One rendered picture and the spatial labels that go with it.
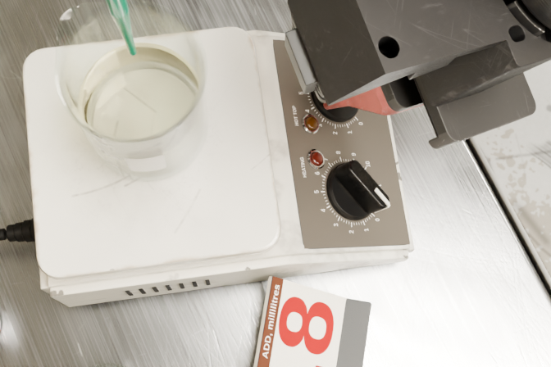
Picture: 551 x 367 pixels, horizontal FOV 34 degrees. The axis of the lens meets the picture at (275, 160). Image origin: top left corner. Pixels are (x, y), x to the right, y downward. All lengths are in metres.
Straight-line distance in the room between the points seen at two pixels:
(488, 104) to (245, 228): 0.13
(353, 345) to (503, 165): 0.14
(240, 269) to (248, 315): 0.07
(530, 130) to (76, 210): 0.28
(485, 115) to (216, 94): 0.14
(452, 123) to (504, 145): 0.17
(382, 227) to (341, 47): 0.19
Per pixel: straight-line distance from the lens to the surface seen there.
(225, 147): 0.46
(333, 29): 0.33
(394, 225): 0.51
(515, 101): 0.44
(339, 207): 0.48
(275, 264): 0.47
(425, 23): 0.34
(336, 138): 0.50
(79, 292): 0.47
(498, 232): 0.56
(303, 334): 0.51
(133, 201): 0.45
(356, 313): 0.53
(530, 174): 0.57
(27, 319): 0.54
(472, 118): 0.42
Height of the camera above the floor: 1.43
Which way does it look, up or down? 75 degrees down
